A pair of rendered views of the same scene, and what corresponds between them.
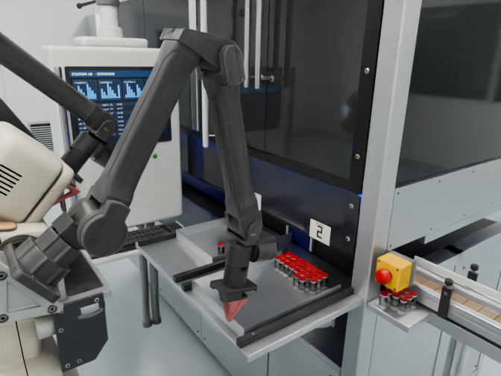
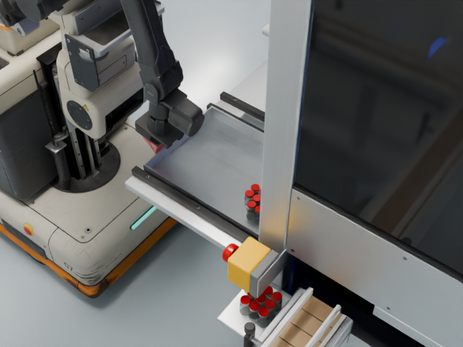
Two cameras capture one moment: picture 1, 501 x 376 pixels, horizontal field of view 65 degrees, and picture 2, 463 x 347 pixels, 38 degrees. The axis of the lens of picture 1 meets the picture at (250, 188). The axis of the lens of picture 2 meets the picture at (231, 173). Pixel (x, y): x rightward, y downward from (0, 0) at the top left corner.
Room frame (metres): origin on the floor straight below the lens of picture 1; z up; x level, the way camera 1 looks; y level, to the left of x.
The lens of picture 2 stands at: (0.69, -1.08, 2.08)
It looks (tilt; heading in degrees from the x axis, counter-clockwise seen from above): 48 degrees down; 74
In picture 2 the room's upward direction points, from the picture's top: straight up
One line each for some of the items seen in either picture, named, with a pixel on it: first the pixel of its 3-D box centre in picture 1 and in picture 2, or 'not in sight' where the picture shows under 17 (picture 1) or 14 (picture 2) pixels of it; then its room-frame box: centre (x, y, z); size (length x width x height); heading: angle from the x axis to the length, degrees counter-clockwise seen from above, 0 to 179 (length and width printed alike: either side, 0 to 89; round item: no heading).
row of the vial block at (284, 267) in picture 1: (294, 274); (271, 188); (1.06, -0.14, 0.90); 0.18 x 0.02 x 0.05; 37
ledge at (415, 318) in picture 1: (402, 308); (262, 316); (0.94, -0.43, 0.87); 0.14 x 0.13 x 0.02; 126
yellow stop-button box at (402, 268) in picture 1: (394, 271); (251, 266); (0.93, -0.39, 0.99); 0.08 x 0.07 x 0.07; 126
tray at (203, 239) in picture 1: (233, 235); not in sight; (1.34, 0.06, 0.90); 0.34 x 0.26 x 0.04; 126
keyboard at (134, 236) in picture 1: (138, 237); not in sight; (1.46, 0.45, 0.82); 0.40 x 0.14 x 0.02; 125
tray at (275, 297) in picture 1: (265, 287); (233, 169); (0.99, -0.05, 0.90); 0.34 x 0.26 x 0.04; 127
